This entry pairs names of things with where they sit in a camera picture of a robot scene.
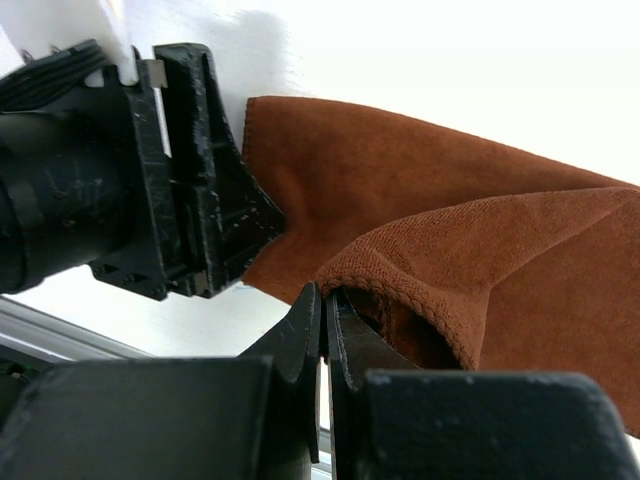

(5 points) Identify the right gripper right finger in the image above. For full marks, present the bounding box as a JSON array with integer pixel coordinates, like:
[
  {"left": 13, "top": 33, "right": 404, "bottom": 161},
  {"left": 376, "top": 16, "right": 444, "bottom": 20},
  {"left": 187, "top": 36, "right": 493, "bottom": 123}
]
[{"left": 326, "top": 291, "right": 639, "bottom": 479}]

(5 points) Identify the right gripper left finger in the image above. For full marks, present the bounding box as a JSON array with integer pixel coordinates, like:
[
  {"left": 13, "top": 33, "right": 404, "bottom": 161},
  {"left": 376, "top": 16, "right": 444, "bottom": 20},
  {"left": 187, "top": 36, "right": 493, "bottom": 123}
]
[{"left": 1, "top": 283, "right": 322, "bottom": 479}]

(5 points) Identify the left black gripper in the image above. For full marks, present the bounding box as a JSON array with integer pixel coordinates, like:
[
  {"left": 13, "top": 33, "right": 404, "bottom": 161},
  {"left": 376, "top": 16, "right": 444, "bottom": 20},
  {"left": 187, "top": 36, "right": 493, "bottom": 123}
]
[{"left": 1, "top": 40, "right": 285, "bottom": 300}]

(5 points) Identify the brown towel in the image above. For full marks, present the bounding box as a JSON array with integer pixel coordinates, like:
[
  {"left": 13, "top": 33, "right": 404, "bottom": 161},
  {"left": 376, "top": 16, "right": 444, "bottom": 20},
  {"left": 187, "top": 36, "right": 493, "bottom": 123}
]
[{"left": 243, "top": 96, "right": 639, "bottom": 435}]

